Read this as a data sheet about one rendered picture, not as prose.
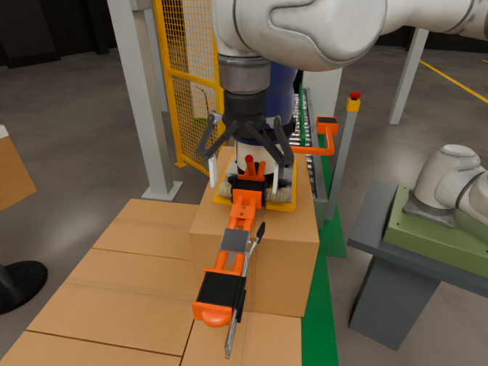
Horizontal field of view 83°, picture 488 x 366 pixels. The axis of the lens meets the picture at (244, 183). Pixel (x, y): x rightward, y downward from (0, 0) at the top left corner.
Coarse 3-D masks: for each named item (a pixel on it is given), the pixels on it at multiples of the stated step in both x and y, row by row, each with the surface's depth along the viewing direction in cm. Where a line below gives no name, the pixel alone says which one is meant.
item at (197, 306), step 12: (216, 276) 55; (228, 276) 55; (204, 288) 52; (216, 288) 52; (228, 288) 52; (204, 300) 50; (216, 300) 50; (228, 300) 50; (216, 312) 50; (228, 312) 49; (228, 324) 51
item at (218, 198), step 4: (232, 156) 123; (232, 160) 118; (236, 160) 114; (228, 164) 117; (224, 172) 112; (224, 176) 109; (228, 176) 108; (232, 176) 103; (224, 180) 106; (228, 180) 102; (232, 180) 102; (220, 184) 104; (216, 192) 100; (216, 196) 98; (220, 196) 98; (212, 200) 98; (216, 200) 97; (220, 200) 97; (224, 200) 97; (228, 200) 96; (224, 204) 97; (228, 204) 97; (232, 204) 97
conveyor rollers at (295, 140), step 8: (296, 96) 331; (304, 96) 331; (296, 104) 309; (296, 112) 287; (304, 112) 286; (296, 120) 272; (304, 120) 271; (296, 128) 258; (296, 136) 243; (296, 144) 228
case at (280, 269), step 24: (216, 168) 118; (216, 216) 92; (264, 216) 92; (288, 216) 92; (312, 216) 92; (192, 240) 88; (216, 240) 87; (264, 240) 85; (288, 240) 84; (312, 240) 83; (264, 264) 91; (288, 264) 89; (312, 264) 88; (264, 288) 98; (288, 288) 96; (264, 312) 106; (288, 312) 104
